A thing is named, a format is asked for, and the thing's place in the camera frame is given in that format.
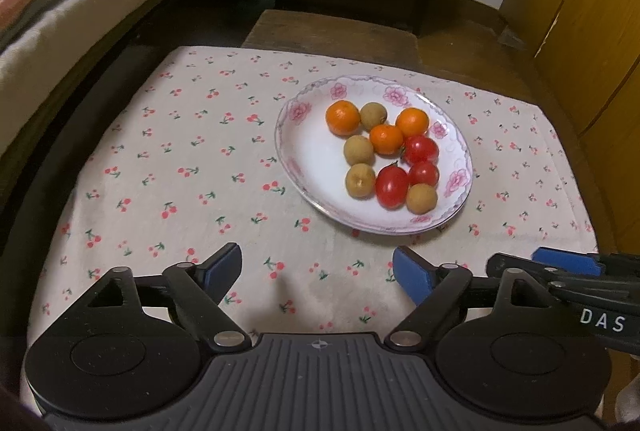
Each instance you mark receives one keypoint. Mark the beige mattress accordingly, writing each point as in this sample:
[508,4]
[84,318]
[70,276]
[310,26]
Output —
[50,61]

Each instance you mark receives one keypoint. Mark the tan longan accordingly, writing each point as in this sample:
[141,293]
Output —
[373,115]
[421,198]
[360,181]
[359,149]

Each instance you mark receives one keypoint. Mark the light wooden wardrobe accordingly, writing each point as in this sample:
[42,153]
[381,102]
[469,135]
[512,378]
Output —
[590,11]

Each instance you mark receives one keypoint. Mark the round red tomato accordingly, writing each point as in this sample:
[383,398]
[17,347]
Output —
[424,173]

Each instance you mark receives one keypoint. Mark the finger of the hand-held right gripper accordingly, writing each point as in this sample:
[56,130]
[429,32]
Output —
[510,262]
[565,261]

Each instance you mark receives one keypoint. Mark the dark wooden table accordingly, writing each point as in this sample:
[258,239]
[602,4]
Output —
[330,33]

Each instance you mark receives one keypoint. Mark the red tomato with stem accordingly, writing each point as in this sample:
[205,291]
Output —
[421,149]

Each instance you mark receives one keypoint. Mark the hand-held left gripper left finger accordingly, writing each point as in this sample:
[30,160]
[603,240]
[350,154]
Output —
[222,268]

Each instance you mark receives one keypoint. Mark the cherry print tablecloth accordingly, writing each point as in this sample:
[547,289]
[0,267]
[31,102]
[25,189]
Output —
[175,191]

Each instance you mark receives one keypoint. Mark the white floral rim plate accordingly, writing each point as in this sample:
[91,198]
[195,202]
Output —
[320,161]

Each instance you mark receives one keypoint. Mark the orange mandarin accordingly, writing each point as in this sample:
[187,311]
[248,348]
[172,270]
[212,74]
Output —
[413,121]
[343,117]
[386,139]

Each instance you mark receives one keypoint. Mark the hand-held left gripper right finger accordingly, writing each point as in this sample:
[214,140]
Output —
[412,276]

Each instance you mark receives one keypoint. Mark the elongated red tomato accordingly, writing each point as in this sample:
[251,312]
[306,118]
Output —
[391,187]

